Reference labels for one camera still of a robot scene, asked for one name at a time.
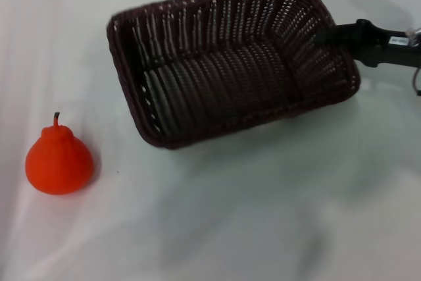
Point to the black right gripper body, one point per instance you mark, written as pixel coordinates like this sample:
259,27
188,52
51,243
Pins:
403,47

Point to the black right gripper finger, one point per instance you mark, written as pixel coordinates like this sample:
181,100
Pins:
355,32
370,55

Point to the dark woven rectangular basket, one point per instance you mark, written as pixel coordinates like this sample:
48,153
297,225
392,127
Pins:
230,73

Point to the orange pear-shaped toy fruit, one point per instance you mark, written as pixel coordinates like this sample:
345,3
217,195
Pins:
59,162

